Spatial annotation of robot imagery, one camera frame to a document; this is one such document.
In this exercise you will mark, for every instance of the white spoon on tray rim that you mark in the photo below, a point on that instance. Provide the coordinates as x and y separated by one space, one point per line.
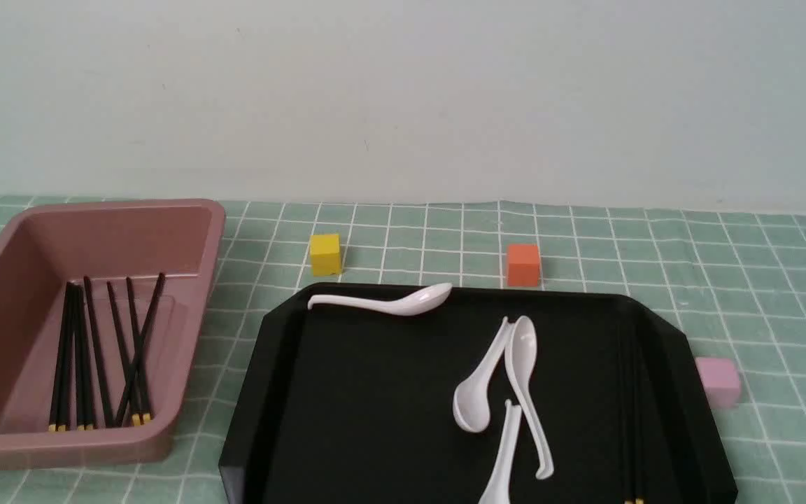
420 301

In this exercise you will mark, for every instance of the yellow cube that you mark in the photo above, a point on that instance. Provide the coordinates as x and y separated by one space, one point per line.
325 255

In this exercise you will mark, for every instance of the orange cube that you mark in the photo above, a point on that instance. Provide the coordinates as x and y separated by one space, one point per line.
523 265

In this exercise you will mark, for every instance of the white spoon long middle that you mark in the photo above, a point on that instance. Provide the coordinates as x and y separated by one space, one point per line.
520 356

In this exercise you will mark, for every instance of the black plastic tray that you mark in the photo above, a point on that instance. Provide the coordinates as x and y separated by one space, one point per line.
345 405

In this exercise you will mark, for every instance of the white spoon bowl down left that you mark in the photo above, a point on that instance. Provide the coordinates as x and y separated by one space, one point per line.
470 403

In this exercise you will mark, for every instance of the white spoon at bottom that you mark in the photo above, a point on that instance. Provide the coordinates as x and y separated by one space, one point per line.
498 488

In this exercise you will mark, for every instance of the black chopstick in bin leftmost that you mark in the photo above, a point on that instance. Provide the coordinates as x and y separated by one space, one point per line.
59 405

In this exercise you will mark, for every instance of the pink cube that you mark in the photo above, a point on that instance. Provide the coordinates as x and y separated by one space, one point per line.
721 381

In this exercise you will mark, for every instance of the green checkered tablecloth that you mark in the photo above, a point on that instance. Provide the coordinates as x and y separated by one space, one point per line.
735 283

